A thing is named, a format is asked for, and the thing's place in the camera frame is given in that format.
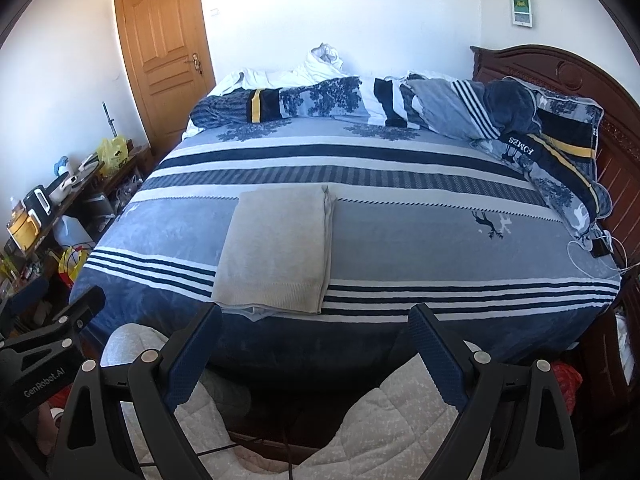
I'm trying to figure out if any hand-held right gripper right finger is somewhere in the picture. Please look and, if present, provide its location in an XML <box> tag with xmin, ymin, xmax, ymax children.
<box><xmin>407</xmin><ymin>304</ymin><xmax>581</xmax><ymax>480</ymax></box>

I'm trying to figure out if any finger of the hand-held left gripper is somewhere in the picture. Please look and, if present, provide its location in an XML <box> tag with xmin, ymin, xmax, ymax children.
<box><xmin>0</xmin><ymin>285</ymin><xmax>107</xmax><ymax>361</ymax></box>
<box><xmin>0</xmin><ymin>277</ymin><xmax>51</xmax><ymax>336</ymax></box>

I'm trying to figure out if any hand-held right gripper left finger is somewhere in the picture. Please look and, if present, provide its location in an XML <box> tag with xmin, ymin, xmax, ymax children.
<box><xmin>52</xmin><ymin>304</ymin><xmax>223</xmax><ymax>480</ymax></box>

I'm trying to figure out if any beige knit sweater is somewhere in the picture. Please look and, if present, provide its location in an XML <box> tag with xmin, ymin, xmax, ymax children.
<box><xmin>211</xmin><ymin>185</ymin><xmax>336</xmax><ymax>316</ymax></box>

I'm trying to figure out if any yellow kettle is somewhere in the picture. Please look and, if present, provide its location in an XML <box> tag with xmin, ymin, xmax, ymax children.
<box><xmin>7</xmin><ymin>207</ymin><xmax>41</xmax><ymax>251</ymax></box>

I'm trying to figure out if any translucent plastic container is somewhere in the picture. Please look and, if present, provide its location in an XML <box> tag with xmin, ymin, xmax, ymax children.
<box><xmin>52</xmin><ymin>215</ymin><xmax>96</xmax><ymax>251</ymax></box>

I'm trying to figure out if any person's right leg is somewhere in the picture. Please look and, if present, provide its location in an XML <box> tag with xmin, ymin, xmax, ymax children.
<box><xmin>295</xmin><ymin>340</ymin><xmax>496</xmax><ymax>480</ymax></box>

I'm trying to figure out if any black and white appliance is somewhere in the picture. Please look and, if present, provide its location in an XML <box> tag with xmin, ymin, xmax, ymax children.
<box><xmin>22</xmin><ymin>187</ymin><xmax>53</xmax><ymax>221</ymax></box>

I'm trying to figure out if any cluttered wooden side table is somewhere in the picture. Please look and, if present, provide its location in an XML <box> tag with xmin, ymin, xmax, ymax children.
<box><xmin>0</xmin><ymin>145</ymin><xmax>151</xmax><ymax>286</ymax></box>

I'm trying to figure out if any bed with blue striped sheet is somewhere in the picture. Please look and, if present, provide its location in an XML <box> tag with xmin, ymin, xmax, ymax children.
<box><xmin>67</xmin><ymin>125</ymin><xmax>623</xmax><ymax>376</ymax></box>

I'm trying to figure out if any red bag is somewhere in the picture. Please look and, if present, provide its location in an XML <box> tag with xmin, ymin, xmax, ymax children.
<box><xmin>550</xmin><ymin>362</ymin><xmax>586</xmax><ymax>411</ymax></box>

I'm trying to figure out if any yellow plastic bag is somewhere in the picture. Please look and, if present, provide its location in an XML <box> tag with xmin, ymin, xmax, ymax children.
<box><xmin>96</xmin><ymin>135</ymin><xmax>130</xmax><ymax>173</ymax></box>

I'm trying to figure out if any dark wooden nightstand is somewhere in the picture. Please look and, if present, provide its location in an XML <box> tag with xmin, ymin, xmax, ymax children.
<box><xmin>580</xmin><ymin>270</ymin><xmax>640</xmax><ymax>411</ymax></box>

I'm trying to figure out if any metal rod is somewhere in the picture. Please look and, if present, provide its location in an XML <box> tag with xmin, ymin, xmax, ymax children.
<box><xmin>101</xmin><ymin>101</ymin><xmax>118</xmax><ymax>138</ymax></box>

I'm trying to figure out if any white cloth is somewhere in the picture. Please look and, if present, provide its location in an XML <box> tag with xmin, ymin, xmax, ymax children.
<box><xmin>615</xmin><ymin>312</ymin><xmax>638</xmax><ymax>376</ymax></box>

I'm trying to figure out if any tree-print pillow with yellow stripe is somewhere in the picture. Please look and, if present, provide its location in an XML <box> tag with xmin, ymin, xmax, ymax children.
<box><xmin>472</xmin><ymin>132</ymin><xmax>613</xmax><ymax>241</ymax></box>

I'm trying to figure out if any grey striped garment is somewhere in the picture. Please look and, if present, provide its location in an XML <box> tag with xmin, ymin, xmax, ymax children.
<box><xmin>407</xmin><ymin>76</ymin><xmax>501</xmax><ymax>141</ymax></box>

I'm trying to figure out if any tree-print pillow with navy band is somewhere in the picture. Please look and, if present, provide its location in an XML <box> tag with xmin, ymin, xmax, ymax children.
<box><xmin>505</xmin><ymin>77</ymin><xmax>606</xmax><ymax>181</ymax></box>

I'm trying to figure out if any navy and white striped pillow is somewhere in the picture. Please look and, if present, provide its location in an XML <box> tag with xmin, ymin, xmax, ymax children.
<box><xmin>367</xmin><ymin>77</ymin><xmax>426</xmax><ymax>128</ymax></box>

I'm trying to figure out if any dark blue fleece garment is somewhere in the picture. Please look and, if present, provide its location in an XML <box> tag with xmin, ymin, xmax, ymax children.
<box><xmin>482</xmin><ymin>80</ymin><xmax>543</xmax><ymax>138</ymax></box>

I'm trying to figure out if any dark wooden headboard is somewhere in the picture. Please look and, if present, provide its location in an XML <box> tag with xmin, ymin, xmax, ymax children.
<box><xmin>470</xmin><ymin>45</ymin><xmax>640</xmax><ymax>271</ymax></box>

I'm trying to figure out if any long tree-print pillow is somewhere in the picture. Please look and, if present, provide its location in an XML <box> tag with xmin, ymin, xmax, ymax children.
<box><xmin>190</xmin><ymin>76</ymin><xmax>371</xmax><ymax>131</ymax></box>

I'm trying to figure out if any wooden door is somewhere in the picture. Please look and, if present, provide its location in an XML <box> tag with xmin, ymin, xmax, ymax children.
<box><xmin>114</xmin><ymin>0</ymin><xmax>217</xmax><ymax>158</ymax></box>

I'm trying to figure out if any white charging cable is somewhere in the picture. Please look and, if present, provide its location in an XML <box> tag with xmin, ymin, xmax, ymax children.
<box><xmin>567</xmin><ymin>230</ymin><xmax>631</xmax><ymax>278</ymax></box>

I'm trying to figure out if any white wall control panel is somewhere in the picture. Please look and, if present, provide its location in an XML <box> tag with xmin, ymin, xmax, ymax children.
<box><xmin>511</xmin><ymin>0</ymin><xmax>534</xmax><ymax>27</ymax></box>

